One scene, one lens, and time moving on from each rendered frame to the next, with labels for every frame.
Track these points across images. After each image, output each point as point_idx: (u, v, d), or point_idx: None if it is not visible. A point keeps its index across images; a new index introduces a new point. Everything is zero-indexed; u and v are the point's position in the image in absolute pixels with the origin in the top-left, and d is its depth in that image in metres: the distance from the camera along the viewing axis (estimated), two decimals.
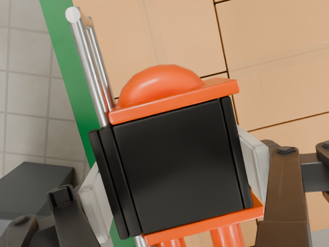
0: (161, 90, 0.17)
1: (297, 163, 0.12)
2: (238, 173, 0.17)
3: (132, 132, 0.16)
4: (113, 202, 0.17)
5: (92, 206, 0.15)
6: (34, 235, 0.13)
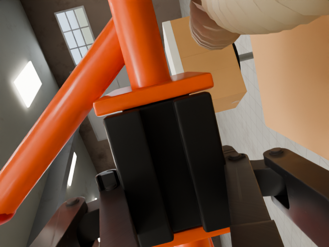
0: None
1: (250, 168, 0.13)
2: None
3: None
4: None
5: None
6: (85, 216, 0.14)
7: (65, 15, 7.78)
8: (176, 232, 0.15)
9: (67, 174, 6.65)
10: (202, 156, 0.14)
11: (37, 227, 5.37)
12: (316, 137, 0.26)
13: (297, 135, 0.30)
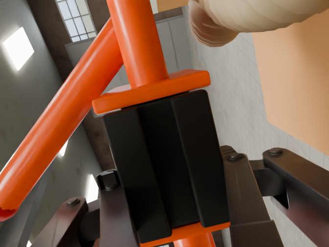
0: None
1: (249, 168, 0.13)
2: None
3: None
4: None
5: None
6: (85, 216, 0.14)
7: None
8: (175, 228, 0.16)
9: None
10: (199, 153, 0.14)
11: None
12: (317, 133, 0.26)
13: (298, 131, 0.30)
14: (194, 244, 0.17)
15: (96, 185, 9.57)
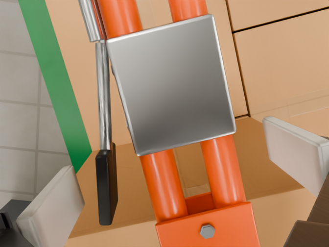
0: None
1: None
2: None
3: None
4: None
5: (32, 235, 0.13)
6: None
7: None
8: None
9: None
10: None
11: None
12: (256, 213, 0.34)
13: (286, 201, 0.34)
14: None
15: None
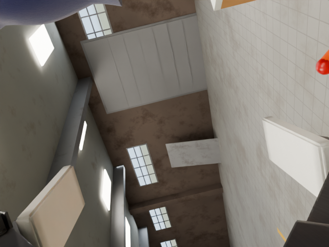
0: None
1: None
2: None
3: None
4: None
5: (32, 235, 0.13)
6: None
7: None
8: None
9: (80, 134, 6.74)
10: None
11: (53, 177, 5.46)
12: None
13: None
14: None
15: (109, 180, 9.78)
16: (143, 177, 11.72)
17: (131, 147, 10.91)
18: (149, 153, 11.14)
